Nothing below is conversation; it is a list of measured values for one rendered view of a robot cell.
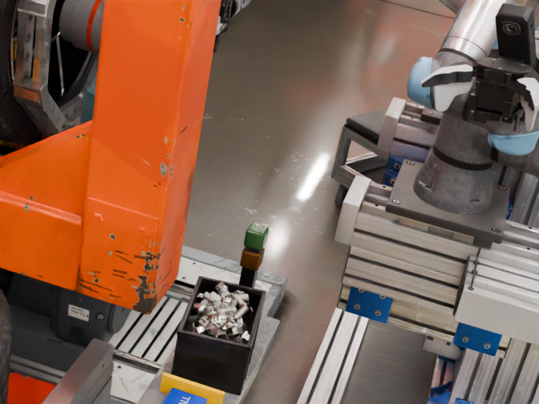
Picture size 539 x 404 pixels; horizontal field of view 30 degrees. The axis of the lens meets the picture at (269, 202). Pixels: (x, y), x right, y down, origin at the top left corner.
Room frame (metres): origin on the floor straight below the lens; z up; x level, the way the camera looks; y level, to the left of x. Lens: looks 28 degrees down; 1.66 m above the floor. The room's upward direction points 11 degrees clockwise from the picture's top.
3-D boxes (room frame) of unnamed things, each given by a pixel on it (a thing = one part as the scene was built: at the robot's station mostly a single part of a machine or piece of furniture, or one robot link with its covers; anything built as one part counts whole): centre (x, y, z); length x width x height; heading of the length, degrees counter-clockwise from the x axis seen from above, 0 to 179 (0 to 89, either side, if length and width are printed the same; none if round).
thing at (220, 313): (1.60, 0.05, 0.51); 0.20 x 0.14 x 0.13; 177
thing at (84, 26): (2.25, 0.45, 0.85); 0.21 x 0.14 x 0.14; 79
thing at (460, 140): (1.77, -0.35, 0.98); 0.13 x 0.12 x 0.14; 65
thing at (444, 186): (1.77, -0.34, 0.87); 0.15 x 0.15 x 0.10
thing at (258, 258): (1.78, 0.01, 0.59); 0.04 x 0.04 x 0.04; 79
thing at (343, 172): (3.26, -0.46, 0.17); 0.43 x 0.36 x 0.34; 138
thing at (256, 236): (1.78, 0.01, 0.64); 0.04 x 0.04 x 0.04; 79
